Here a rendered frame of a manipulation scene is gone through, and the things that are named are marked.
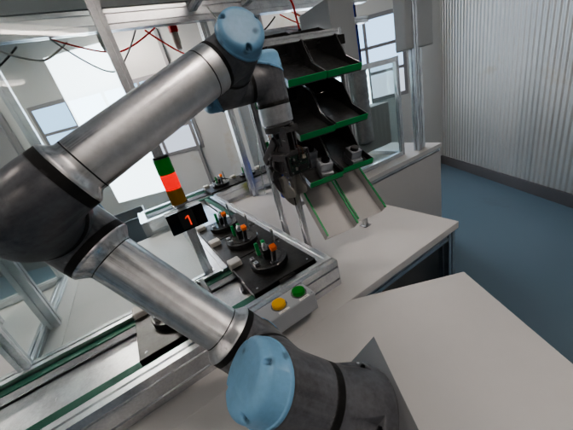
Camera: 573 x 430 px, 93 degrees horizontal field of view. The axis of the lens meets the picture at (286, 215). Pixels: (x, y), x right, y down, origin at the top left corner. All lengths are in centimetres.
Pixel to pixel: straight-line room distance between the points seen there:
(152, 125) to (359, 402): 49
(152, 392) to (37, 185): 60
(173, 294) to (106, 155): 25
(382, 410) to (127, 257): 46
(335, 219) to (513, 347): 60
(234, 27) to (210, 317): 47
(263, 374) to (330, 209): 75
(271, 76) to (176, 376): 76
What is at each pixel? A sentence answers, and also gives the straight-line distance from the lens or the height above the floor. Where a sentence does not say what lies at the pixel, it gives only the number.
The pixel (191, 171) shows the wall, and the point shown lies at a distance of 422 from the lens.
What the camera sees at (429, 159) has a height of 78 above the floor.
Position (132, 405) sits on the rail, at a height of 91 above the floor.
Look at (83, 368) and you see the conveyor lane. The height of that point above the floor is 92.
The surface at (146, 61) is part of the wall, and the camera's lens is 425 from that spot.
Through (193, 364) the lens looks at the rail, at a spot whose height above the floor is 92.
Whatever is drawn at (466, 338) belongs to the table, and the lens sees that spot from 85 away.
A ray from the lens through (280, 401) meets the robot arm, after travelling 43.
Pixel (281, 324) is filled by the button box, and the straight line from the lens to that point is 81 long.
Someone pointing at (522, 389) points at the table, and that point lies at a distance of 80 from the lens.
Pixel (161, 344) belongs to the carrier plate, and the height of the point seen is 97.
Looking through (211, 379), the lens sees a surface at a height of 86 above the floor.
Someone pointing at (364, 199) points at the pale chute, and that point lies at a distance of 115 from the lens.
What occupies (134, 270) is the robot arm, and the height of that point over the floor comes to 129.
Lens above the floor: 149
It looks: 23 degrees down
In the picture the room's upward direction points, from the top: 15 degrees counter-clockwise
